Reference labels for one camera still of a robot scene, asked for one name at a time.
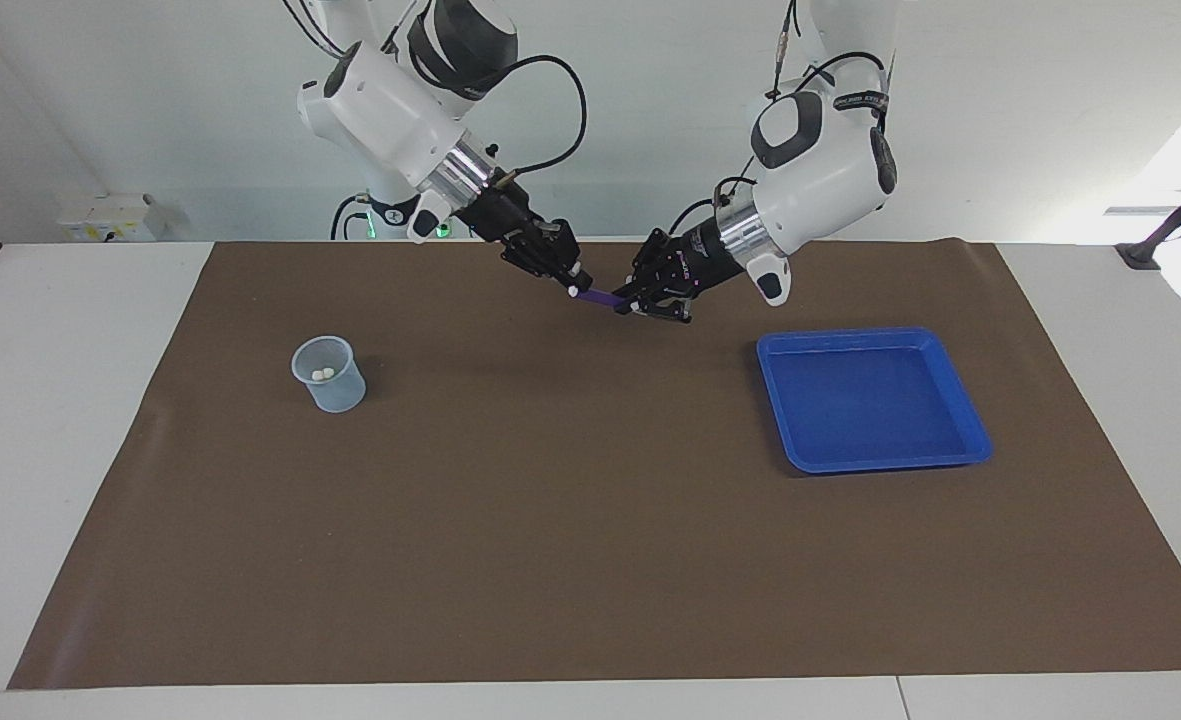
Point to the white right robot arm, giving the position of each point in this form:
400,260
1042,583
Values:
380,100

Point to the brown table mat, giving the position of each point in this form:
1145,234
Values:
570,520

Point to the white wall socket box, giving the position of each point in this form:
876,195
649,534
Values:
110,218

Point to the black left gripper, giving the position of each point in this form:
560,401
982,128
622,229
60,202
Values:
705,258

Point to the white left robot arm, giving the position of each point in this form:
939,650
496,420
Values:
830,170

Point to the translucent plastic cup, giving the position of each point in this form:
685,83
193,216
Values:
335,395

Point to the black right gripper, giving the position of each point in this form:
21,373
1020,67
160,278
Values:
500,215

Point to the purple marker pen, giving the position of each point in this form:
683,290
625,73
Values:
600,297

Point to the blue plastic tray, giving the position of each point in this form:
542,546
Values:
880,400

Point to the black pole with clamp base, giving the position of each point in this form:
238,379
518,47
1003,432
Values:
1175,215

